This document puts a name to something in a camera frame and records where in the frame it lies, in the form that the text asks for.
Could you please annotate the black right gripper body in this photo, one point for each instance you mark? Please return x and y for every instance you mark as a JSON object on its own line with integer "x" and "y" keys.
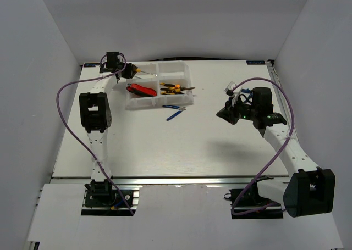
{"x": 249, "y": 110}

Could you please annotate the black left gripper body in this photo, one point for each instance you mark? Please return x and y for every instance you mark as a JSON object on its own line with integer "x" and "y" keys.
{"x": 121, "y": 66}

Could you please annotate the yellow handle screwdriver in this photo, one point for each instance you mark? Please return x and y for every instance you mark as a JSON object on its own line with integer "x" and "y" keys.
{"x": 138, "y": 70}

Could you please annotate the blue handled cutters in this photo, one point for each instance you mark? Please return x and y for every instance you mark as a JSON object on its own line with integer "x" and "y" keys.
{"x": 247, "y": 91}

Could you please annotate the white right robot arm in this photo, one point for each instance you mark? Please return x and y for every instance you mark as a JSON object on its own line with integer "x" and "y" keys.
{"x": 310, "y": 189}

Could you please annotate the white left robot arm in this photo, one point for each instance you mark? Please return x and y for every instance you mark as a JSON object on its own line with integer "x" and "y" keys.
{"x": 95, "y": 113}

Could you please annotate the white compartment tray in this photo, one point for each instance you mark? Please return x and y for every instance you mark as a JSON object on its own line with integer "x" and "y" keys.
{"x": 170, "y": 80}

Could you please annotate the blue sticker left corner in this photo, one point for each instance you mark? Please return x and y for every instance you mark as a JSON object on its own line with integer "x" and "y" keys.
{"x": 91, "y": 65}

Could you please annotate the blue sticker corner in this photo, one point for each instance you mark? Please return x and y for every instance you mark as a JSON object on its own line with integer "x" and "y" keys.
{"x": 91, "y": 65}
{"x": 256, "y": 62}

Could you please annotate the blue sticker right corner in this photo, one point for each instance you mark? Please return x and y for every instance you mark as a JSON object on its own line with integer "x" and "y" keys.
{"x": 256, "y": 62}

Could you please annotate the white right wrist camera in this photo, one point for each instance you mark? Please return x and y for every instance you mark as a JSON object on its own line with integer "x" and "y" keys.
{"x": 233, "y": 91}

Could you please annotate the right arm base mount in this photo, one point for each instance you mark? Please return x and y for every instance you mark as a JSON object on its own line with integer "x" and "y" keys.
{"x": 251, "y": 206}

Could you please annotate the aluminium rail front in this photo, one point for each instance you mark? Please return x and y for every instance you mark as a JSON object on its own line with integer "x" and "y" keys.
{"x": 135, "y": 181}

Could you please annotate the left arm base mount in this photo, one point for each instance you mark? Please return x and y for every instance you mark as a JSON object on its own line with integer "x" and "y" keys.
{"x": 103, "y": 199}

